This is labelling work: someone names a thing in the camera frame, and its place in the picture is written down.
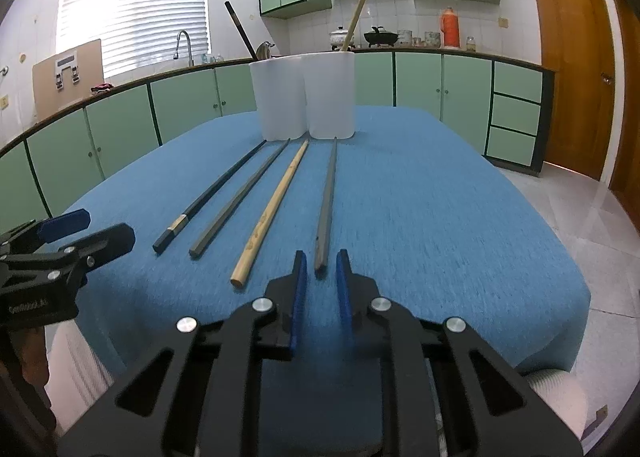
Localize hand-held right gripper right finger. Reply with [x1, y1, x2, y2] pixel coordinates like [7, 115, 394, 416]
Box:
[336, 249, 583, 457]

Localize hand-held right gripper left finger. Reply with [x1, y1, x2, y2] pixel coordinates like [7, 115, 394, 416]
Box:
[57, 250, 308, 457]

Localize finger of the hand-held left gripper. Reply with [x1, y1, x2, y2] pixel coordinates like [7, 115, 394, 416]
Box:
[50, 223, 137, 288]
[0, 210, 92, 258]

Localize grey chopstick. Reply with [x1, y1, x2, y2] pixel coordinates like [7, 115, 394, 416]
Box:
[188, 138, 292, 258]
[313, 136, 339, 279]

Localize white plastic utensil holder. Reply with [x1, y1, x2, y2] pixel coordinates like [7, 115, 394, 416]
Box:
[300, 51, 357, 140]
[248, 57, 307, 142]

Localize black chopstick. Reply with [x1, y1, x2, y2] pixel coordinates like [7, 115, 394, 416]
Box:
[152, 139, 268, 254]
[224, 0, 256, 60]

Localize wooden chopstick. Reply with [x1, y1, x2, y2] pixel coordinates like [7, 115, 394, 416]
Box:
[229, 140, 310, 287]
[340, 0, 371, 53]

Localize person's left forearm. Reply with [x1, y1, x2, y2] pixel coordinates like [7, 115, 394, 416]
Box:
[15, 327, 51, 393]

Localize blue tablecloth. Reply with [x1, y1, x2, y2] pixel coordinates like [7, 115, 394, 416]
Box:
[42, 104, 591, 443]

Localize cardboard box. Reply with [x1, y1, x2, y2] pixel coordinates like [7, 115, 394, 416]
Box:
[32, 38, 103, 117]

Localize chrome kitchen faucet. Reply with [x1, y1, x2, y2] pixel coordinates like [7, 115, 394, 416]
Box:
[173, 30, 195, 68]

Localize white window blinds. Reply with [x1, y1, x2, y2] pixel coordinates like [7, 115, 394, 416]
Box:
[56, 0, 208, 80]

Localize green base cabinets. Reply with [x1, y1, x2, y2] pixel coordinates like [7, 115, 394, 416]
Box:
[0, 47, 558, 238]

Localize white cooking pot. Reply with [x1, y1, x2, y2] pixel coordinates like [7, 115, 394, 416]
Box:
[329, 26, 358, 50]

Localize black wok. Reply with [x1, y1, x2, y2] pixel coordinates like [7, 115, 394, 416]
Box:
[363, 26, 400, 48]

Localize orange thermos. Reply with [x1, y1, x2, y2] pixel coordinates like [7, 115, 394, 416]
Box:
[440, 7, 461, 49]

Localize wooden door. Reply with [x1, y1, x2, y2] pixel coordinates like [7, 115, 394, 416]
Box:
[524, 0, 617, 182]
[607, 0, 640, 218]

